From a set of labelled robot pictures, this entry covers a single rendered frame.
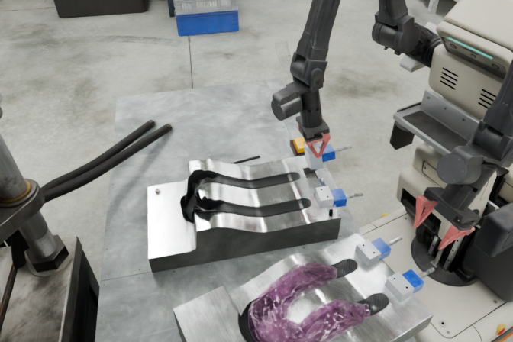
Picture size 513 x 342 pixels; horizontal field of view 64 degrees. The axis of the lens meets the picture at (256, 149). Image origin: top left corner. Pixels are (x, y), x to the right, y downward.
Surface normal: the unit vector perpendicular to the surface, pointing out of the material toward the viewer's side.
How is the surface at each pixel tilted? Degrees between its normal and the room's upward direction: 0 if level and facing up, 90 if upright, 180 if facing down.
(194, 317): 0
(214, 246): 90
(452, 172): 64
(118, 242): 0
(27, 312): 0
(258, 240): 90
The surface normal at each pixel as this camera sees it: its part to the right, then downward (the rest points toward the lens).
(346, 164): -0.01, -0.77
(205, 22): 0.18, 0.64
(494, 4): -0.61, -0.36
